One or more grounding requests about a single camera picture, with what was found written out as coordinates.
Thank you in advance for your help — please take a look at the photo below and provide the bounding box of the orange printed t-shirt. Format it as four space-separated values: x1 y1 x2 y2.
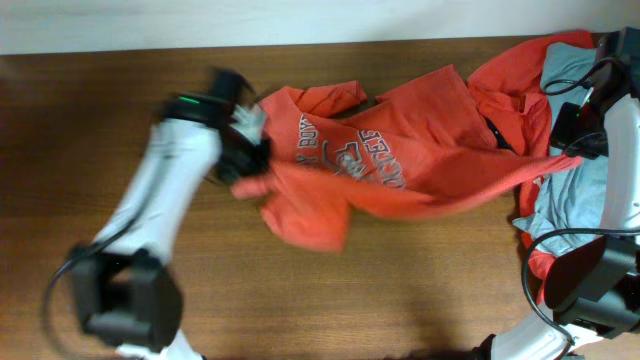
232 66 575 252

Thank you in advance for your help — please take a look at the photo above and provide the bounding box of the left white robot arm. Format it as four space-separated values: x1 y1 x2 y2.
70 95 268 359

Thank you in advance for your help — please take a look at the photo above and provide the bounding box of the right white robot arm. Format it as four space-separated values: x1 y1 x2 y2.
468 27 639 359

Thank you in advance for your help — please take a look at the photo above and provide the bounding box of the orange shirt in pile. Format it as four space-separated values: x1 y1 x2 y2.
467 29 596 306

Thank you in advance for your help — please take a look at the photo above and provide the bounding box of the grey t-shirt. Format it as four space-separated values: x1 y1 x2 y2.
513 43 608 238

